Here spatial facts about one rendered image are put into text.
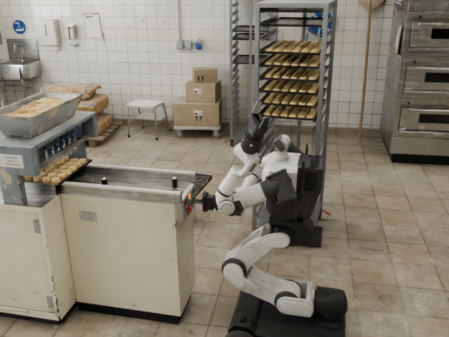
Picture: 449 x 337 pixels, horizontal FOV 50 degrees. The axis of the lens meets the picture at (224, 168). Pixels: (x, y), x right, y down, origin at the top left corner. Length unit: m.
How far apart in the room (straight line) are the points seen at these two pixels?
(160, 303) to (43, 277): 0.69
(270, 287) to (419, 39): 3.41
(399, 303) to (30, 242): 2.31
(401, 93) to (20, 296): 4.15
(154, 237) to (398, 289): 1.72
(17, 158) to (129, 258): 0.84
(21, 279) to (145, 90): 4.25
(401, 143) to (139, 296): 3.62
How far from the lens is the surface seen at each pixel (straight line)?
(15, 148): 2.69
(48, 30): 7.16
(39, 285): 3.07
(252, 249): 2.66
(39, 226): 2.82
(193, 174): 2.85
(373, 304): 3.36
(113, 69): 6.96
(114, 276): 3.02
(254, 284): 2.77
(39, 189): 2.91
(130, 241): 2.84
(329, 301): 2.78
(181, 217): 2.70
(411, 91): 5.44
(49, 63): 7.37
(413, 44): 5.40
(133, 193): 2.69
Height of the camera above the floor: 1.98
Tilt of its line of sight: 22 degrees down
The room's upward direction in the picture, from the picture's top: 1 degrees counter-clockwise
